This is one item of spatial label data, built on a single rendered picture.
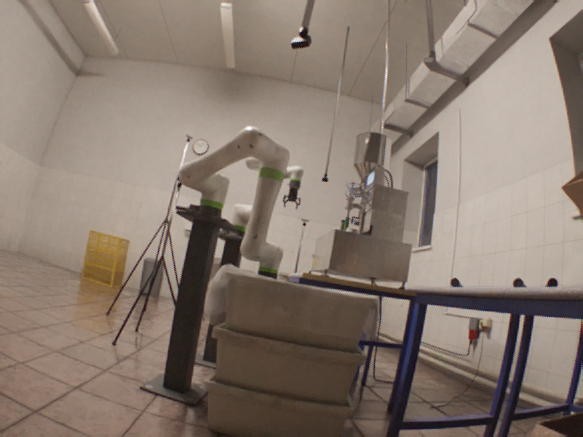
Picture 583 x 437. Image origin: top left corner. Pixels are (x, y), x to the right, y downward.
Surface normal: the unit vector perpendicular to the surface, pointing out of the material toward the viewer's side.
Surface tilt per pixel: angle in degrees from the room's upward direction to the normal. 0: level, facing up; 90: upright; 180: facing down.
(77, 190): 90
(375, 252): 90
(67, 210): 90
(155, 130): 90
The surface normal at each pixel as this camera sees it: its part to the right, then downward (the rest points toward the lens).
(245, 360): -0.06, -0.10
